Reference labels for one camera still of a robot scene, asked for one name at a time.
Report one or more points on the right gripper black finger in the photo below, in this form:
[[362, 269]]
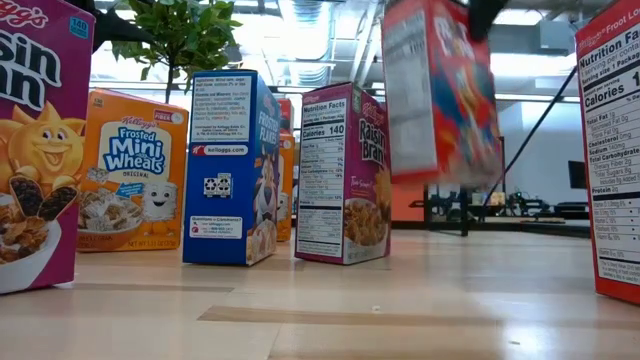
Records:
[[482, 17]]

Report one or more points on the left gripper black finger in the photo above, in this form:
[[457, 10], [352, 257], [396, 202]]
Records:
[[112, 30]]

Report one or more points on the red Froot Loops cereal box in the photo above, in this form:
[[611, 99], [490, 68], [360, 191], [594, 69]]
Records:
[[615, 150], [440, 100], [286, 117]]

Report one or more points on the orange Frosted Mini-Wheats cereal box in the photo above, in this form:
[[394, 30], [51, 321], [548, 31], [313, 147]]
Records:
[[286, 190], [135, 150]]

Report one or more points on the purple Raisin Bran cereal box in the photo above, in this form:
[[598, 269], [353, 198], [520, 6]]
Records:
[[45, 150], [325, 175]]

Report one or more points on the blue Frosted Flakes cereal box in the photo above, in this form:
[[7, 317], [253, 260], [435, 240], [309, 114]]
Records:
[[220, 165]]

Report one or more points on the black tabletop robot arm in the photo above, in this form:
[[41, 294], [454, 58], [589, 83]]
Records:
[[522, 204]]

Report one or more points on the green leafy small tree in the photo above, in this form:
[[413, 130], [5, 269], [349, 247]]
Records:
[[190, 30]]

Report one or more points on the long ceiling light strip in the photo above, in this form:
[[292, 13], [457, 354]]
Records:
[[540, 97]]

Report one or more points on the black computer monitor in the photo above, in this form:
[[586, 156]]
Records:
[[577, 175]]

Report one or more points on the orange partition panel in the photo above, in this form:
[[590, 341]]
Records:
[[407, 202]]

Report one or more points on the black office desk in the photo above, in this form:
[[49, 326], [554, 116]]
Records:
[[570, 205]]

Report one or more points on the grey rectangular ceiling duct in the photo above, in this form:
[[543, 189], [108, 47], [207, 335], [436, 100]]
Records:
[[540, 37]]

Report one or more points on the silver ribbed ventilation duct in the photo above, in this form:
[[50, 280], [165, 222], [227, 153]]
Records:
[[310, 30]]

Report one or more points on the wooden shelf with black frame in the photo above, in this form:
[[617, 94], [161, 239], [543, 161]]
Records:
[[463, 215]]

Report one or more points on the black aluminium table frame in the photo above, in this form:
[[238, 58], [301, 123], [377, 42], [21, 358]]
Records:
[[550, 229]]

